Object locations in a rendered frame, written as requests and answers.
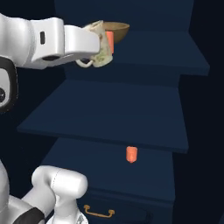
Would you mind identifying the dark blue open cabinet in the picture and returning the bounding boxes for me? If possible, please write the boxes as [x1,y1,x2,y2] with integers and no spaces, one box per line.
[16,0,211,224]

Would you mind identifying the brown wooden bowl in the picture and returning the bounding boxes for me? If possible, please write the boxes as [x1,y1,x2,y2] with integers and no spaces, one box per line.
[102,21,131,45]

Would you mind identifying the dark blue cabinet shelf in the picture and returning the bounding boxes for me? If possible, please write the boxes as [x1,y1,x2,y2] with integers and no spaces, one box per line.
[16,79,190,155]
[40,136,176,208]
[63,30,211,77]

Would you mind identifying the cream patterned mug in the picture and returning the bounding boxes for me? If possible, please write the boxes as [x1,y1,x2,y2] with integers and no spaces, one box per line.
[75,19,115,69]

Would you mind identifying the brass drawer handle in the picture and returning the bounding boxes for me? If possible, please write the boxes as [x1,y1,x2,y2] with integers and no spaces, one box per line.
[83,204,116,219]

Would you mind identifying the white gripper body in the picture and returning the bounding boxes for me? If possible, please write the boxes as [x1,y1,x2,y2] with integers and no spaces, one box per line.
[63,24,102,62]

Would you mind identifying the dark blue drawer front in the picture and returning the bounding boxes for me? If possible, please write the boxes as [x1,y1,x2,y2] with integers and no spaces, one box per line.
[74,189,175,224]

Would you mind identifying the orange glass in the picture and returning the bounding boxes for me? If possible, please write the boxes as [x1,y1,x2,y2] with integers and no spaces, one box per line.
[125,145,138,164]
[105,31,115,55]

